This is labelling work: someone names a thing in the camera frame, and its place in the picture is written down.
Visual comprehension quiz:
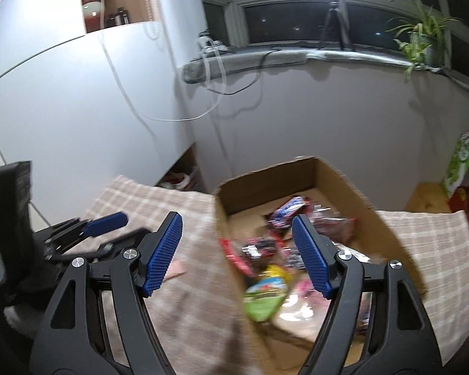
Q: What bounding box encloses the Snickers chocolate bar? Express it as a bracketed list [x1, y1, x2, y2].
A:
[267, 196, 311, 229]

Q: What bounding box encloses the green snack bag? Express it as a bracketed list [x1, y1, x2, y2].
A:
[441, 130, 469, 198]

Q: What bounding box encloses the red date cake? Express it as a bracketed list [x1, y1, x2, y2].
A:
[310, 214, 357, 245]
[219, 236, 282, 279]

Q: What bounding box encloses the white cable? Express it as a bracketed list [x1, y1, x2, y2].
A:
[95, 0, 228, 123]

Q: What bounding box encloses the green jelly cup snack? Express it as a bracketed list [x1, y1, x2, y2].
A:
[243, 277, 289, 323]

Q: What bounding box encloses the white power strip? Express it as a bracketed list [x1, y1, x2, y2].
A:
[197, 36, 229, 57]

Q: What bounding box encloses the pink plaid tablecloth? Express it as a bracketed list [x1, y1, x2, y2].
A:
[86, 176, 469, 374]

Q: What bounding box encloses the green spider plant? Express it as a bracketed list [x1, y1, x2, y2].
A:
[386, 0, 463, 83]

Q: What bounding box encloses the pink wrapped snack packet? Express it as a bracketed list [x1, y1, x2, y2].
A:
[163, 260, 186, 281]

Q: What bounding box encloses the small yellow candy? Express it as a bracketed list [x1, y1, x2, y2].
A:
[263, 264, 293, 283]

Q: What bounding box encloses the brown cardboard box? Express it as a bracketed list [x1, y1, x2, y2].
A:
[212, 156, 429, 375]

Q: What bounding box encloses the grey windowsill cloth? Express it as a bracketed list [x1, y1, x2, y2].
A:
[181, 46, 469, 98]

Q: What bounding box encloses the black cable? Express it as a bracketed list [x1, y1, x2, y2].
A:
[205, 48, 282, 97]

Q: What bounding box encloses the black light tripod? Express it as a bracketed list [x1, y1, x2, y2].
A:
[318, 0, 355, 52]

